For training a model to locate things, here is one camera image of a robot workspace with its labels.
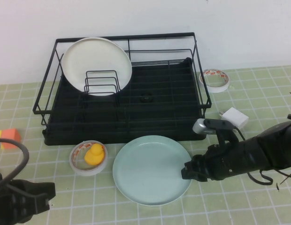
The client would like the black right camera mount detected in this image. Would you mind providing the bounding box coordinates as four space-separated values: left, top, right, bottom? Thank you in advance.
215 127 240 150

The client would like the black wire dish rack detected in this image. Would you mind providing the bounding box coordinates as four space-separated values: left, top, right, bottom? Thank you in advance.
32 32 212 146

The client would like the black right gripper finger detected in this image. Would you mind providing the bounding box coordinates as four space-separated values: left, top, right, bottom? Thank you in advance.
183 160 198 170
181 169 208 182

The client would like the white USB charger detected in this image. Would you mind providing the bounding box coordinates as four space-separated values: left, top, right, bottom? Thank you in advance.
218 107 250 130

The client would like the white tape roll red print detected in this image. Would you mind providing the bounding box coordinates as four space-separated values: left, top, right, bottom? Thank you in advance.
198 68 231 94
69 140 109 176

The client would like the white plate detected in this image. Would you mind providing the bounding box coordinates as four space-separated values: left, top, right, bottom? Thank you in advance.
61 37 133 98

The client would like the orange block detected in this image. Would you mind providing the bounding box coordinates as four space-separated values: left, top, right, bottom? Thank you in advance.
0 128 21 150

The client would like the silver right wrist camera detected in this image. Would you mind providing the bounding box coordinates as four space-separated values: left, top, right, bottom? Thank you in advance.
192 118 236 137

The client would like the yellow rubber duck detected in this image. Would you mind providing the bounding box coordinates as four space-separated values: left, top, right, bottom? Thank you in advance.
84 143 106 166

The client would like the light green plate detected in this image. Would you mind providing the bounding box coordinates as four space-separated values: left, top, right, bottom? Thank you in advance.
112 135 193 207

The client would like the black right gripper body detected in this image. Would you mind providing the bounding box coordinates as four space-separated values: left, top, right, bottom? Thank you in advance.
191 144 236 182

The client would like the green checked tablecloth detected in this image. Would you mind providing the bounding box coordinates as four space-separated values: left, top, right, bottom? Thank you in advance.
0 66 291 225

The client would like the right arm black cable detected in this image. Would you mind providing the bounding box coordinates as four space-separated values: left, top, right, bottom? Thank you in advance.
248 168 275 186

